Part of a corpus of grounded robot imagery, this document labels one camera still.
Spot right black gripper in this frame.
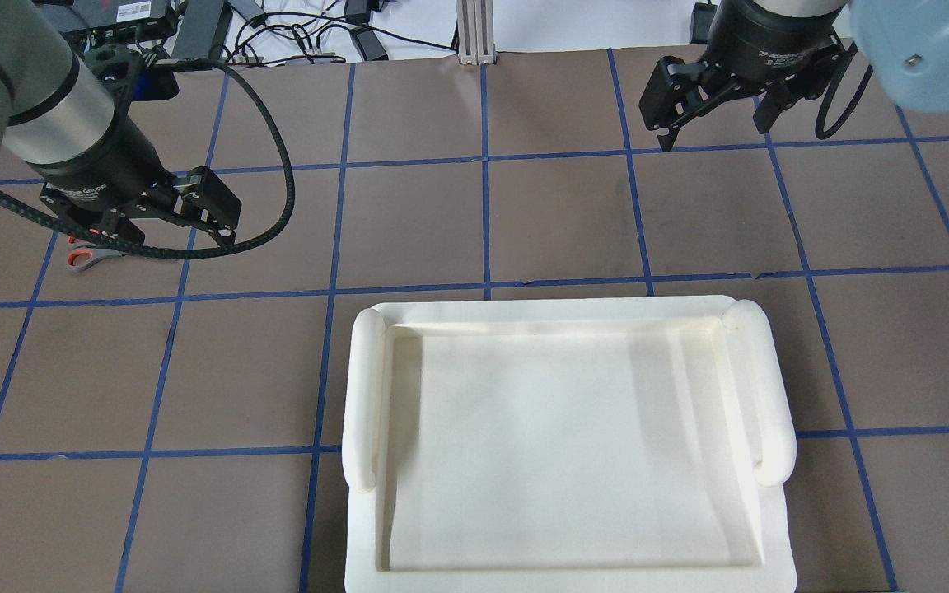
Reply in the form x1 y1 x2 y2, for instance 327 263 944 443
638 1 850 152

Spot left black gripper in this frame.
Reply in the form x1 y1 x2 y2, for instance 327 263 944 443
33 140 242 248

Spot black orange handled scissors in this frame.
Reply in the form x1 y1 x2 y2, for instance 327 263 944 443
64 236 125 273

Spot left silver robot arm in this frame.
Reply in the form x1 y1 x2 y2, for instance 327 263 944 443
0 1 241 259

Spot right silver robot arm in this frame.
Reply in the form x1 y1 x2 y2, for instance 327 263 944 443
639 1 949 152

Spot black electronics box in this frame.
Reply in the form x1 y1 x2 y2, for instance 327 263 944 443
34 1 180 52

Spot black power adapter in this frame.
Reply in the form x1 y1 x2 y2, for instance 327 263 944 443
349 27 390 63

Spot white plastic tray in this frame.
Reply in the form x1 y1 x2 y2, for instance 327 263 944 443
340 294 797 592

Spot left black corrugated cable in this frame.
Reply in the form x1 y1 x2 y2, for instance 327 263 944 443
0 58 297 263

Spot aluminium frame post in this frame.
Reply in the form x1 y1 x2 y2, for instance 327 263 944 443
456 0 498 65

